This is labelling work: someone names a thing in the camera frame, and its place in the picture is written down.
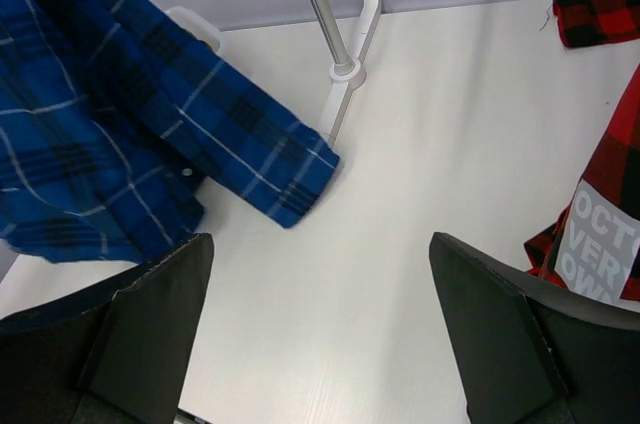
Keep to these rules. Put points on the red plaid shirt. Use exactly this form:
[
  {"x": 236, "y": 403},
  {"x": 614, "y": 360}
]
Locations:
[{"x": 593, "y": 248}]

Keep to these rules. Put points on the white plastic basket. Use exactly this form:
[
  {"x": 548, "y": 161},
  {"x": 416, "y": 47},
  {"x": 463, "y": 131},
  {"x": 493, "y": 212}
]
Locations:
[{"x": 199, "y": 27}]

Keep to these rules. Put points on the white clothes rack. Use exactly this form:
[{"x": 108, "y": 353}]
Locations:
[{"x": 347, "y": 71}]

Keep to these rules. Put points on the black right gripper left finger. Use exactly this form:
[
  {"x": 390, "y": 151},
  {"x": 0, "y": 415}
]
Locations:
[{"x": 114, "y": 352}]

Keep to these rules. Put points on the blue plaid shirt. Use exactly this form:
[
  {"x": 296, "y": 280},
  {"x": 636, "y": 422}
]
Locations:
[{"x": 111, "y": 117}]

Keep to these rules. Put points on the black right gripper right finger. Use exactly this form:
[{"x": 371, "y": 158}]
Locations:
[{"x": 528, "y": 351}]

